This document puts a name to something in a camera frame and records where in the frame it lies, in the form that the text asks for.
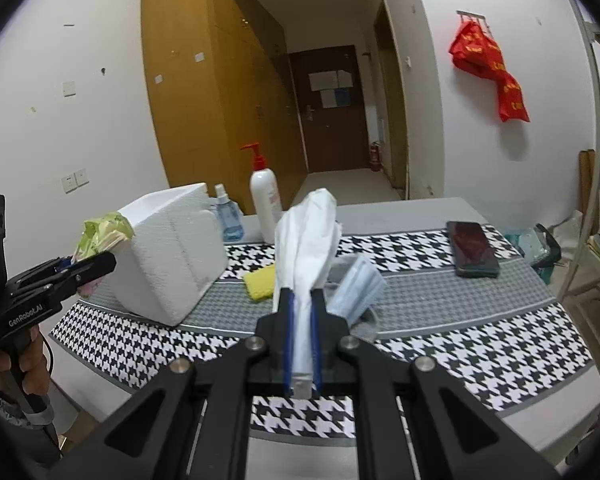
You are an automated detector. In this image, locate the dark brown entry door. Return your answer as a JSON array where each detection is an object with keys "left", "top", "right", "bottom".
[{"left": 287, "top": 45, "right": 371, "bottom": 173}]

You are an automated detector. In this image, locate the person's left hand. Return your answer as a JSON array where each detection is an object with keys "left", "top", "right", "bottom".
[{"left": 0, "top": 329, "right": 52, "bottom": 413}]

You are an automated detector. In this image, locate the white foam box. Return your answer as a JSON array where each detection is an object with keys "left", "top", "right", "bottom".
[{"left": 102, "top": 183, "right": 229, "bottom": 327}]

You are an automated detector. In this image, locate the green tissue packet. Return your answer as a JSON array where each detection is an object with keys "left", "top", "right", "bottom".
[{"left": 76, "top": 211, "right": 135, "bottom": 297}]

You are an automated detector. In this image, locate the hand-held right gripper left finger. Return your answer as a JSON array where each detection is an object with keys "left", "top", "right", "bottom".
[{"left": 50, "top": 287, "right": 301, "bottom": 480}]

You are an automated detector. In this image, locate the blue face mask pack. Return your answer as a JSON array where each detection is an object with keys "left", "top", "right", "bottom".
[{"left": 324, "top": 253, "right": 388, "bottom": 341}]

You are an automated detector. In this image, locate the black smartphone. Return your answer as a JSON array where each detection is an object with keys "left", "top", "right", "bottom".
[{"left": 446, "top": 220, "right": 501, "bottom": 279}]

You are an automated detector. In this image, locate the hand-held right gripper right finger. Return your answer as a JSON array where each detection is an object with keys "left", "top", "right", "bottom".
[{"left": 310, "top": 287, "right": 566, "bottom": 480}]

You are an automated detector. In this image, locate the houndstooth tablecloth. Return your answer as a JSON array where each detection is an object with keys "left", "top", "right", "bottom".
[{"left": 50, "top": 223, "right": 600, "bottom": 448}]

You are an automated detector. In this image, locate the yellow foam net sleeve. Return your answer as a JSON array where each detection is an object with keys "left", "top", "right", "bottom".
[{"left": 243, "top": 264, "right": 278, "bottom": 302}]

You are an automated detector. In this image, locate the white red pump lotion bottle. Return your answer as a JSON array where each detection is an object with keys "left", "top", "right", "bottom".
[{"left": 240, "top": 142, "right": 284, "bottom": 245}]

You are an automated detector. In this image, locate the brown side door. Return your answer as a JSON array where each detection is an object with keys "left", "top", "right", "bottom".
[{"left": 373, "top": 0, "right": 411, "bottom": 196}]

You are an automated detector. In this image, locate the blue spray bottle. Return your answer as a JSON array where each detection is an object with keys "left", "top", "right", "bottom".
[{"left": 213, "top": 183, "right": 245, "bottom": 241}]

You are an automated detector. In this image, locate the teal bag black handle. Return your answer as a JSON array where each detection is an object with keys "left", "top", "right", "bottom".
[{"left": 505, "top": 223, "right": 563, "bottom": 283}]

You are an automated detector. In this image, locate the red printed hanging bag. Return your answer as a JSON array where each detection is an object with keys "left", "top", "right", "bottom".
[{"left": 448, "top": 19, "right": 531, "bottom": 123}]

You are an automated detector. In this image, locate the white tissue paper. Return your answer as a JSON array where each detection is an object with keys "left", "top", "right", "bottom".
[{"left": 274, "top": 187, "right": 344, "bottom": 398}]

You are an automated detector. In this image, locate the wooden wardrobe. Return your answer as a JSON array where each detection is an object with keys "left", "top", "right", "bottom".
[{"left": 140, "top": 0, "right": 308, "bottom": 216}]

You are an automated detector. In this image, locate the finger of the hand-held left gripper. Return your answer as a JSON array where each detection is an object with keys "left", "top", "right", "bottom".
[
  {"left": 7, "top": 251, "right": 117, "bottom": 302},
  {"left": 17, "top": 257, "right": 77, "bottom": 281}
]

